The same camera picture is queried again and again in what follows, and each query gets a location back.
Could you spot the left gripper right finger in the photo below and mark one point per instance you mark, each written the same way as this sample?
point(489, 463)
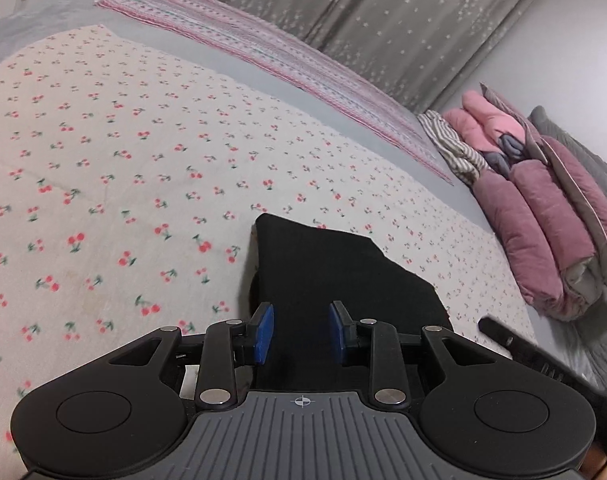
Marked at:
point(347, 336)

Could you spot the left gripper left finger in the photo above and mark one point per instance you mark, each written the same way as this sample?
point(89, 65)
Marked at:
point(253, 341)

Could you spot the black pants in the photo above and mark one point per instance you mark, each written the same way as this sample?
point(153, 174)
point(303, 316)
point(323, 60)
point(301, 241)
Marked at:
point(301, 271)

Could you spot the mauve pink padded jacket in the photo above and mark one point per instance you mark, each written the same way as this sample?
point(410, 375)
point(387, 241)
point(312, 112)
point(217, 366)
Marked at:
point(547, 210)

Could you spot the cherry print bed sheet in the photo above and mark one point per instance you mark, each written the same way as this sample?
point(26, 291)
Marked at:
point(130, 181)

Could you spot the striped folded garment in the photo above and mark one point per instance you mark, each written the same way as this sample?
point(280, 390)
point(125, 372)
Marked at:
point(465, 162)

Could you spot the grey folded garment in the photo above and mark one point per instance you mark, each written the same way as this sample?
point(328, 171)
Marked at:
point(595, 166)

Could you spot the pink striped blanket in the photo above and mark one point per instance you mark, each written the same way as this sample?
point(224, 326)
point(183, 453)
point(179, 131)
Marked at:
point(264, 45)

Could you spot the grey star curtain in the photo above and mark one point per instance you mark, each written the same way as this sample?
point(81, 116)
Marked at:
point(418, 52)

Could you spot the grey bed cover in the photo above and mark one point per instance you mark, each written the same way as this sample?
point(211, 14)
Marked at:
point(582, 345)

